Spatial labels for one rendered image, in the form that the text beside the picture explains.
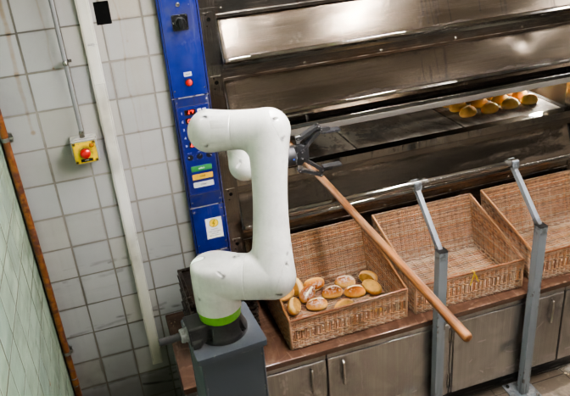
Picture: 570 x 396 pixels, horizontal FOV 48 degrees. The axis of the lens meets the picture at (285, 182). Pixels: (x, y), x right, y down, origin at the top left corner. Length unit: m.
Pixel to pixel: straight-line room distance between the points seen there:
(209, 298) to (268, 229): 0.25
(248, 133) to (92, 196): 1.21
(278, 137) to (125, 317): 1.62
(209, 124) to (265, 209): 0.27
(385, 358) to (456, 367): 0.41
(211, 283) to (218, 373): 0.28
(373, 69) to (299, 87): 0.35
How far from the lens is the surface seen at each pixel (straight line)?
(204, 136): 1.75
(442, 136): 3.20
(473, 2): 3.10
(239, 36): 2.68
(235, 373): 1.93
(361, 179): 3.09
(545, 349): 3.48
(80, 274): 2.97
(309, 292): 2.99
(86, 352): 3.21
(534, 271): 3.05
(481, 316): 3.09
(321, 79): 2.84
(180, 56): 2.61
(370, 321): 2.86
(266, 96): 2.77
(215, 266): 1.76
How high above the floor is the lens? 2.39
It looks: 26 degrees down
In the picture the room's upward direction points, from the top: 5 degrees counter-clockwise
